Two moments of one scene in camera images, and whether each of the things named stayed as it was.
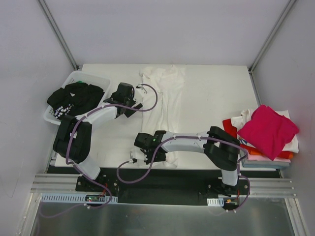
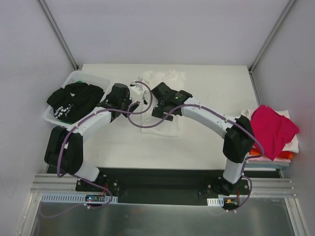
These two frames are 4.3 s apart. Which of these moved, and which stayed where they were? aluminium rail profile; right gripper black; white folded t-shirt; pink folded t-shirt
Moved: right gripper black
Stayed: aluminium rail profile; white folded t-shirt; pink folded t-shirt
